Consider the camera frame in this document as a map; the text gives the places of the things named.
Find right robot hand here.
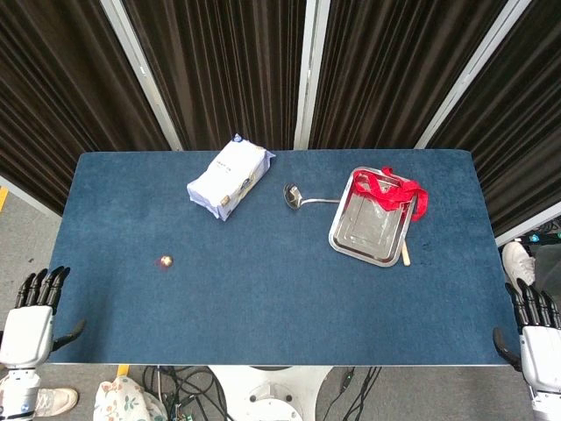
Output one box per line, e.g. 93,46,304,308
492,277,561,395

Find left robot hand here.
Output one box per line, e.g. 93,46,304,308
0,266,87,368

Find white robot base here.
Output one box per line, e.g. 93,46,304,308
206,365,337,421

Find white sneaker with laces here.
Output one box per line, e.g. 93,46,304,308
33,387,80,418

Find floral cloth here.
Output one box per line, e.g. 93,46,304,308
92,375,168,421

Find steel rectangular tray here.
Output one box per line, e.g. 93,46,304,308
328,166,419,268

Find red ribbon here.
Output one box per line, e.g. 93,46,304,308
352,166,430,223

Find blue table mat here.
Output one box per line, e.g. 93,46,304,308
46,149,522,367

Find white tissue pack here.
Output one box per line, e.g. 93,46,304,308
186,133,277,222

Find steel ladle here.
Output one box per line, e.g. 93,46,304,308
282,182,342,212

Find dark pleated curtain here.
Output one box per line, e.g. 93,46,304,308
0,0,561,238

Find black floor cables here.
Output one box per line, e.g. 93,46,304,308
142,366,238,421

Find grey metal frame post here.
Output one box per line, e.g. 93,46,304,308
99,0,183,152
414,0,527,149
292,0,331,150

